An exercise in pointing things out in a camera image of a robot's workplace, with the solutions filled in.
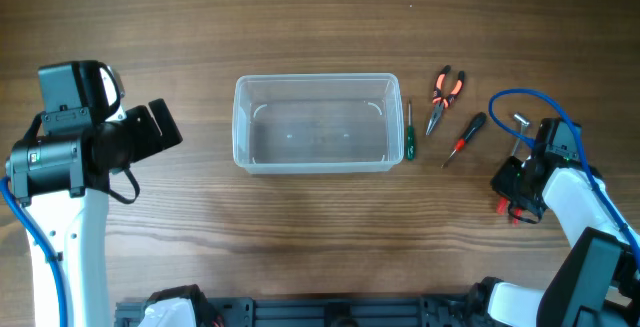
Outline red handle snips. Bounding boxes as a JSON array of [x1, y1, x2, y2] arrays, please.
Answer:
[[496, 197, 522, 225]]

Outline clear plastic container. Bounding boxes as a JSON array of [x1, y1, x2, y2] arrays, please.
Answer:
[[232, 73, 404, 174]]

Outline green handle screwdriver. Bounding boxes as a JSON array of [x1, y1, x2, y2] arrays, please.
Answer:
[[405, 100, 416, 161]]

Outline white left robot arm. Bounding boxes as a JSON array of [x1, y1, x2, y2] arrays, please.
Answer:
[[1, 99, 182, 326]]

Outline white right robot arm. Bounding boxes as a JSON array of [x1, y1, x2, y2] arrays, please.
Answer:
[[464, 118, 639, 326]]

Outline silver socket wrench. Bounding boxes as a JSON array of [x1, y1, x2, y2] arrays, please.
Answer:
[[511, 113, 530, 156]]

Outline orange black needle-nose pliers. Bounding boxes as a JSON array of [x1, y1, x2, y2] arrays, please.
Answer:
[[425, 65, 466, 136]]

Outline black red handle screwdriver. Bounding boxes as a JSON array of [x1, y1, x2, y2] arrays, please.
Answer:
[[441, 112, 487, 168]]

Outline black aluminium base frame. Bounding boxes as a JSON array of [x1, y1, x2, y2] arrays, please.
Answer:
[[113, 291, 501, 327]]

